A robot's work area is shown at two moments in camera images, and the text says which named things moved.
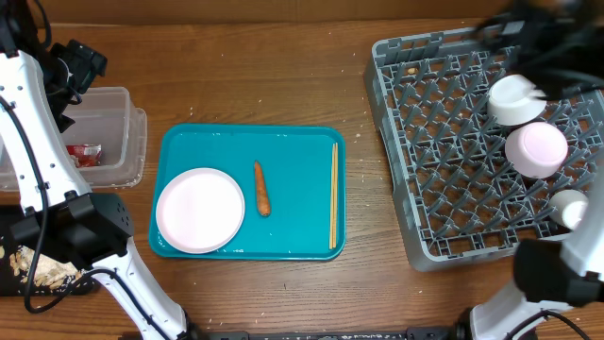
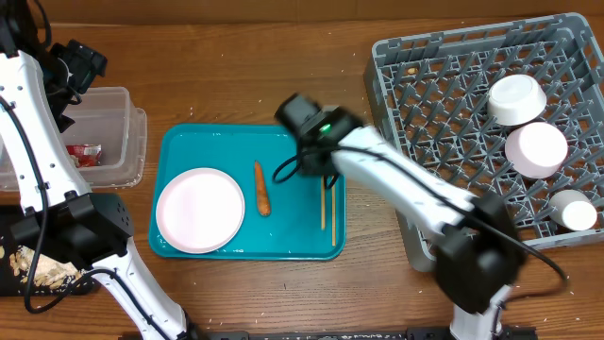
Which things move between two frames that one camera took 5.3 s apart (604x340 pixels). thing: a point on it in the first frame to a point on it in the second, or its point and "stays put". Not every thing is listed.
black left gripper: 85,62 stays put
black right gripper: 541,37 to 308,165
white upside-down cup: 566,207 stays put
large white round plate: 200,211 stays put
